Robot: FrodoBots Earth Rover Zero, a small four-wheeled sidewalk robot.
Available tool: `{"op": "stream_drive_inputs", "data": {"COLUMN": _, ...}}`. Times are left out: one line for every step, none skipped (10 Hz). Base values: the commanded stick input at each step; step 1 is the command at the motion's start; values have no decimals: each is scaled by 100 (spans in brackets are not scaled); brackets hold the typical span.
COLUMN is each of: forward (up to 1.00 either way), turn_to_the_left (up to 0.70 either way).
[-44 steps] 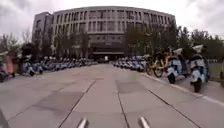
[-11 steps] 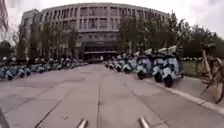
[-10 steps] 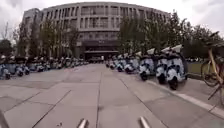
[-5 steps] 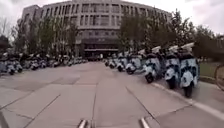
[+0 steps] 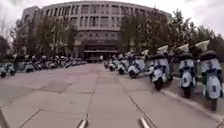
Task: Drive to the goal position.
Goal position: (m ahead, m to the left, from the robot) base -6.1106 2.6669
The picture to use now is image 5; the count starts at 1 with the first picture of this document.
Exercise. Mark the pale kerb strip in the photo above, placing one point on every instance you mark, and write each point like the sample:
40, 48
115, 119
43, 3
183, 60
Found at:
190, 103

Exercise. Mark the grey paved plaza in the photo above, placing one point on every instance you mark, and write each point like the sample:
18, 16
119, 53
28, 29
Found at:
93, 96

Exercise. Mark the row of trees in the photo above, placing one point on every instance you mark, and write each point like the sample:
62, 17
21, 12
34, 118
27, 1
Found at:
156, 31
50, 36

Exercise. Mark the robot's own part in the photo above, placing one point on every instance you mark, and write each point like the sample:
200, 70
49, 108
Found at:
82, 123
144, 122

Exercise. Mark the large curved grey building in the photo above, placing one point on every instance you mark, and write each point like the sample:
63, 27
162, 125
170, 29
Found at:
100, 26

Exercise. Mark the row of parked scooters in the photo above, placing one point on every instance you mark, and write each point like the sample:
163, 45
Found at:
160, 71
36, 64

